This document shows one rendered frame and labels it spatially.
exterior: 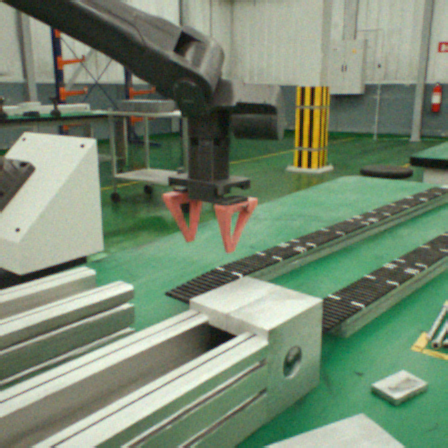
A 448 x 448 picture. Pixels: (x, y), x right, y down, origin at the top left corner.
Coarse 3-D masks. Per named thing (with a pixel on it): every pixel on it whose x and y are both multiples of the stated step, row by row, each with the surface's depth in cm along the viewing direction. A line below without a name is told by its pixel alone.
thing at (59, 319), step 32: (32, 288) 57; (64, 288) 59; (96, 288) 62; (128, 288) 57; (0, 320) 49; (32, 320) 49; (64, 320) 51; (96, 320) 54; (128, 320) 58; (0, 352) 48; (32, 352) 49; (64, 352) 53; (0, 384) 48
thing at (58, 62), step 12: (60, 36) 853; (60, 48) 857; (60, 60) 858; (72, 60) 839; (84, 60) 828; (60, 72) 864; (60, 84) 868; (132, 84) 999; (60, 96) 875; (108, 96) 963; (132, 96) 1002; (132, 120) 1009; (180, 120) 1145; (60, 132) 894; (132, 132) 1017; (180, 132) 1151; (156, 144) 989
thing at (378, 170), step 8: (360, 168) 352; (368, 168) 349; (376, 168) 352; (384, 168) 352; (392, 168) 352; (400, 168) 350; (408, 168) 347; (368, 176) 343; (376, 176) 338; (384, 176) 335; (392, 176) 334; (400, 176) 334; (408, 176) 338
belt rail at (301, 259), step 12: (420, 204) 125; (432, 204) 131; (396, 216) 116; (408, 216) 121; (372, 228) 109; (384, 228) 112; (336, 240) 97; (348, 240) 100; (312, 252) 92; (324, 252) 94; (276, 264) 83; (288, 264) 87; (300, 264) 89; (252, 276) 79; (264, 276) 81
